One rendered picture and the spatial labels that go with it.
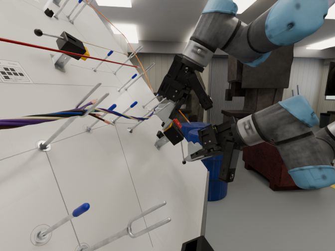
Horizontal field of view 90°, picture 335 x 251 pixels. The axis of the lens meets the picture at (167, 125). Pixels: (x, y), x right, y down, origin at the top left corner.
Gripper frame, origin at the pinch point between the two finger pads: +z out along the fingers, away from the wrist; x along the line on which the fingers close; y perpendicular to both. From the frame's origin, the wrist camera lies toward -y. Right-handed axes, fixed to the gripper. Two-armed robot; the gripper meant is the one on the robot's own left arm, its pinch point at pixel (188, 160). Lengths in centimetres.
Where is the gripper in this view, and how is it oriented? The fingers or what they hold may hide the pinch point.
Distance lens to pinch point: 58.7
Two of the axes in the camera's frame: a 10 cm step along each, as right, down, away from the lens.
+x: -7.2, -1.5, -6.8
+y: -1.7, -9.1, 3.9
